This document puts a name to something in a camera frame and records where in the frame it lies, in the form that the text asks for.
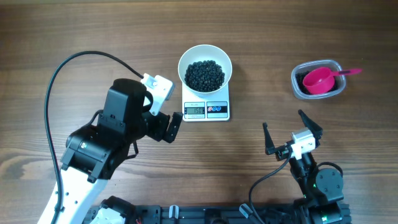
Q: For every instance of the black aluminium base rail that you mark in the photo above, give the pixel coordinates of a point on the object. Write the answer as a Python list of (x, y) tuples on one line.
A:
[(116, 210)]

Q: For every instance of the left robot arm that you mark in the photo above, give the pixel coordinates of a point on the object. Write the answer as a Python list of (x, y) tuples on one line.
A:
[(93, 152)]

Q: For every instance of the clear plastic bean container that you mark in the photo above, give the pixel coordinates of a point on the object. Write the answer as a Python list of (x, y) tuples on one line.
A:
[(308, 67)]

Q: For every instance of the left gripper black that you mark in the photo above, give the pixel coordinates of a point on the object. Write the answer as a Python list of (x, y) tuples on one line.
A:
[(162, 121)]

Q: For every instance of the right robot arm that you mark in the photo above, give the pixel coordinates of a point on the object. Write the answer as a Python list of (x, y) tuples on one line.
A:
[(320, 183)]

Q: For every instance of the pink measuring scoop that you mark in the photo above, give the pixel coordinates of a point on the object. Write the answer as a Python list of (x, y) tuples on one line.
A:
[(322, 80)]

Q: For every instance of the black beans in bowl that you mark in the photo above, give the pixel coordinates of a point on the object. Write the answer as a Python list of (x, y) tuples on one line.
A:
[(204, 76)]

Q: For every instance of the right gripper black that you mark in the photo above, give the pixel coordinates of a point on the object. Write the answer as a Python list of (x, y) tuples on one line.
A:
[(282, 152)]

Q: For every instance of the white digital kitchen scale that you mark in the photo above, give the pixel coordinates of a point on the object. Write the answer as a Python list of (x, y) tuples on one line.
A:
[(208, 107)]

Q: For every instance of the white round bowl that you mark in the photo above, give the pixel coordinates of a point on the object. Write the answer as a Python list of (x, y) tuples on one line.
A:
[(201, 53)]

